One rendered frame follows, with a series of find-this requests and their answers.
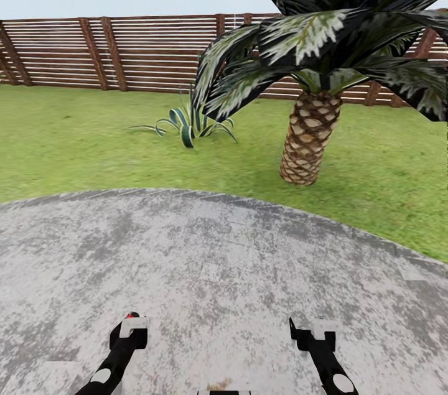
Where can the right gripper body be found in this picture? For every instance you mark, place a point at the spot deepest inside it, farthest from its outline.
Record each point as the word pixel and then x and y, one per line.
pixel 306 342

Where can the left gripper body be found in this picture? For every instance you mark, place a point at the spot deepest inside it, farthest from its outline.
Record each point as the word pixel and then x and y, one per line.
pixel 137 340

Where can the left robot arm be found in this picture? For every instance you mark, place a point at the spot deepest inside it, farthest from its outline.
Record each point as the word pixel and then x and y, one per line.
pixel 131 335

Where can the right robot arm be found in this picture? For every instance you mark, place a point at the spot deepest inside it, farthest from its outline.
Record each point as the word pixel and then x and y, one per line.
pixel 321 344

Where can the bush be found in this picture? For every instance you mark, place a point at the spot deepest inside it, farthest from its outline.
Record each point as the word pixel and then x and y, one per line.
pixel 186 131
pixel 329 47

